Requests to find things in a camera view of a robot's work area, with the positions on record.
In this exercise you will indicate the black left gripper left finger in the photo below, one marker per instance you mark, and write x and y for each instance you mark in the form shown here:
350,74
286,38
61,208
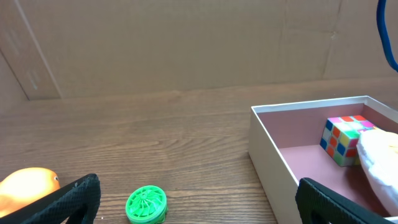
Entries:
77,202

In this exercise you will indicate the orange dinosaur toy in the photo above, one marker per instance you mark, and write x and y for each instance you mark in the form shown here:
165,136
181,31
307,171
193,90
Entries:
26,186

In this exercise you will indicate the multicolour puzzle cube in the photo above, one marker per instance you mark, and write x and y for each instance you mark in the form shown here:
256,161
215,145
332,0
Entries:
340,137

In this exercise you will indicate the white cardboard box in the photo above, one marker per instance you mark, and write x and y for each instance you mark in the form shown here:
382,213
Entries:
284,146

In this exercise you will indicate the white duck plush toy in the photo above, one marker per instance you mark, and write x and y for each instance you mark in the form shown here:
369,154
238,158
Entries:
377,150

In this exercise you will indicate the green wheel disc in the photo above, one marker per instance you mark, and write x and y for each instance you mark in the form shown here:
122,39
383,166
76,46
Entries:
147,205

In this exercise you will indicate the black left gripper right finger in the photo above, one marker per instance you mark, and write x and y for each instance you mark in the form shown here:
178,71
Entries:
318,204

